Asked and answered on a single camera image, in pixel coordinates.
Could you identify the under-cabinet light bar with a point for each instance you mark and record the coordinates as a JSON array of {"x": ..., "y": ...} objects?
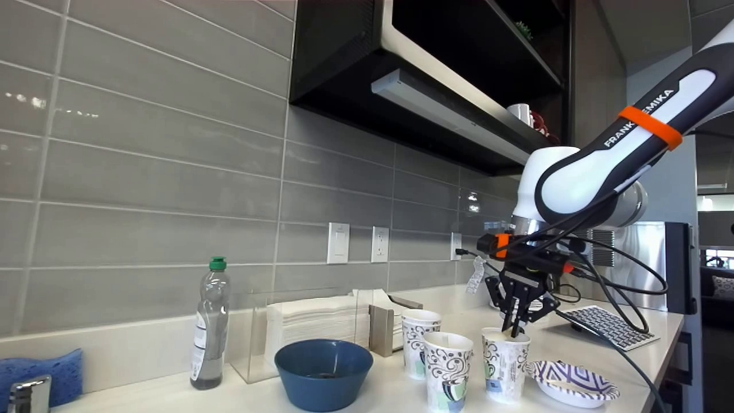
[{"x": 437, "y": 106}]

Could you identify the blue patterned paper plate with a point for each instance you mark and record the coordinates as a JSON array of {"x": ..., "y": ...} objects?
[{"x": 575, "y": 382}]

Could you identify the stainless steel appliance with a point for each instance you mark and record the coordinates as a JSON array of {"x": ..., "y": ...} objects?
[{"x": 678, "y": 259}]

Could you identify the blue bowl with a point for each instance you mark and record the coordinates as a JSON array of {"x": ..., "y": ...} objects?
[{"x": 321, "y": 375}]

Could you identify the white wall plate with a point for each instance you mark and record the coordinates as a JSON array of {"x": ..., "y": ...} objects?
[{"x": 339, "y": 242}]

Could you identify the white mug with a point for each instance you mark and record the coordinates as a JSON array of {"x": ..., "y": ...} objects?
[{"x": 520, "y": 113}]

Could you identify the dark upper cabinet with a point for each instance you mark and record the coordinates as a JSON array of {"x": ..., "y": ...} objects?
[{"x": 335, "y": 47}]

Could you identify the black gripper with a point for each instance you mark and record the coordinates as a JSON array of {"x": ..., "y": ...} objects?
[{"x": 528, "y": 267}]

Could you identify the clear acrylic holder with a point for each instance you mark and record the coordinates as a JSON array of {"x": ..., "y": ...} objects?
[{"x": 254, "y": 344}]

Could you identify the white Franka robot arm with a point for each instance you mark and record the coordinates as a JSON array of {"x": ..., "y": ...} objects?
[{"x": 598, "y": 175}]

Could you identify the white plastic wrapper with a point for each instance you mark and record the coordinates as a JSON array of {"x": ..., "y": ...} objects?
[{"x": 478, "y": 276}]

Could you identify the clear bottle green cap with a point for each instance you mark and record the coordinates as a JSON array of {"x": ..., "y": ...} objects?
[{"x": 209, "y": 321}]

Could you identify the blue sponge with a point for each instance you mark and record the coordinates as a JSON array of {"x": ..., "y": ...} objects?
[{"x": 53, "y": 375}]

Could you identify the grey napkin holder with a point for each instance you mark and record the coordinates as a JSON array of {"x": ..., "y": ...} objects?
[{"x": 381, "y": 328}]

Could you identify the dark base cabinet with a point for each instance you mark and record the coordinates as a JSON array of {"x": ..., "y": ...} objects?
[{"x": 678, "y": 375}]

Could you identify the white napkin stack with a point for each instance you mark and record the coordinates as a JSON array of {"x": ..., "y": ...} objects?
[{"x": 374, "y": 297}]

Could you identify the chrome faucet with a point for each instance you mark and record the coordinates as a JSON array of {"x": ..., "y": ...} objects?
[{"x": 31, "y": 392}]

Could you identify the patterned paper cup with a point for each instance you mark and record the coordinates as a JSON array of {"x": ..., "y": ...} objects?
[
  {"x": 418, "y": 347},
  {"x": 506, "y": 369},
  {"x": 447, "y": 379}
]

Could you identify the white wall outlet with plug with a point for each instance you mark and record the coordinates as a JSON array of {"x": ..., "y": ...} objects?
[{"x": 454, "y": 243}]

